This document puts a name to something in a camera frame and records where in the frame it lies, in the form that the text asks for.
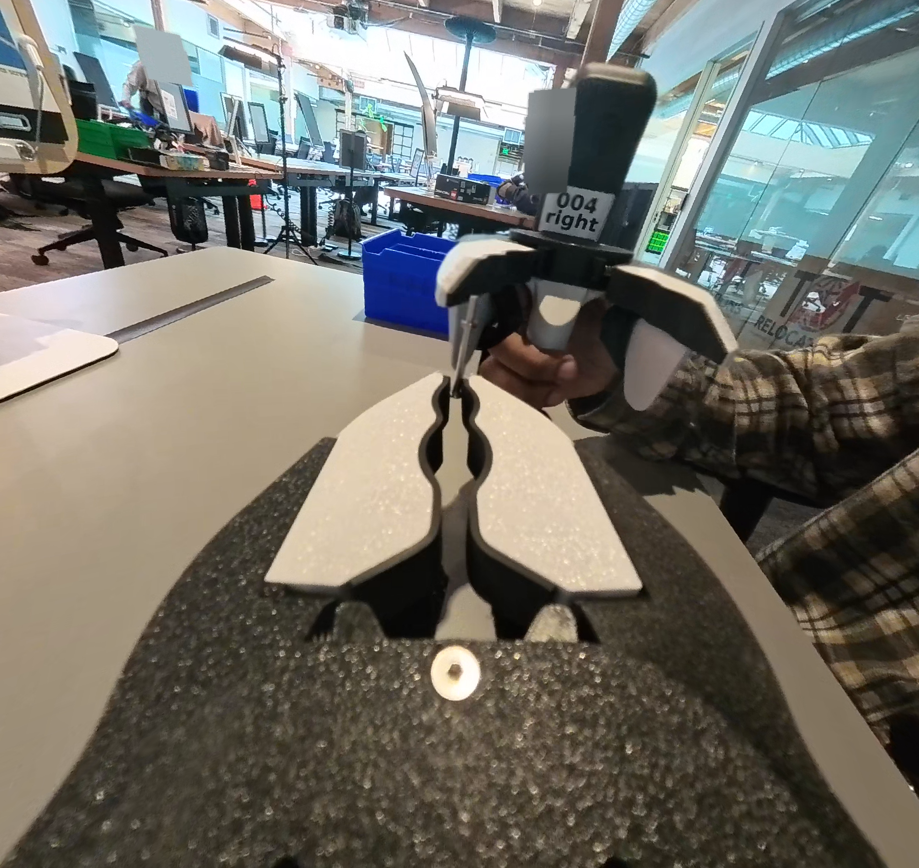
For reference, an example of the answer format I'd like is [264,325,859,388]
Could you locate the black monitor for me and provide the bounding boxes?
[149,84,196,135]

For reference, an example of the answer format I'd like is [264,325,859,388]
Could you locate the black mesh trash bin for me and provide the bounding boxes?
[171,195,212,246]

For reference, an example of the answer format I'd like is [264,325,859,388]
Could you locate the black box with red label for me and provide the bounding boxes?
[434,173,494,203]

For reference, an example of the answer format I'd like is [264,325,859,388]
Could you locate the white flat pad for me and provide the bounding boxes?
[0,311,121,404]

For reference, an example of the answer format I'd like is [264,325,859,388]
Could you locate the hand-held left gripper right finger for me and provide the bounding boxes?
[463,377,645,599]

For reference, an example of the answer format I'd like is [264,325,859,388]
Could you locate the long wooden desk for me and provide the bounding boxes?
[68,150,284,255]

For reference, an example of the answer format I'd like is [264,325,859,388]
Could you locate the black tripod light stand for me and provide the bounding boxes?
[215,42,322,267]

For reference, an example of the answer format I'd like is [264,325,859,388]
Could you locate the small metal bolt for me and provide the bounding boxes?
[451,295,481,396]

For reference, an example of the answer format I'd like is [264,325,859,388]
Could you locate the blue plastic bin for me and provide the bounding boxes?
[361,229,460,338]

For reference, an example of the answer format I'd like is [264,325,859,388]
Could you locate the black office chair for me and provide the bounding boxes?
[29,168,172,271]

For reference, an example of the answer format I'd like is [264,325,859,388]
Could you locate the person's right hand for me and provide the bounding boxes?
[477,304,626,411]

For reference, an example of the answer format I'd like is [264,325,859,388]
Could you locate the person's plaid shirt torso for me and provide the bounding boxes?
[754,444,919,790]

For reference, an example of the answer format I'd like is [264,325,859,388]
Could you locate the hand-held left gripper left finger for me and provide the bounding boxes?
[264,371,449,599]

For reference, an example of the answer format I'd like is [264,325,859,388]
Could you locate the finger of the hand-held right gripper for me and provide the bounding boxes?
[609,263,740,368]
[434,235,541,307]

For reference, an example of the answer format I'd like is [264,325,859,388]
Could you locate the small display on stand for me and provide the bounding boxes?
[336,128,370,260]

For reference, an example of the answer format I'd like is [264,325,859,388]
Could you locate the person's right forearm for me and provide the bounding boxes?
[567,326,919,506]

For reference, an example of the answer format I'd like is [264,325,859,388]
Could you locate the green storage bins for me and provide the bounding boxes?
[74,118,157,161]

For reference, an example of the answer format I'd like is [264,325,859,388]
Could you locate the black pole lamp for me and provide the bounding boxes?
[443,15,498,174]

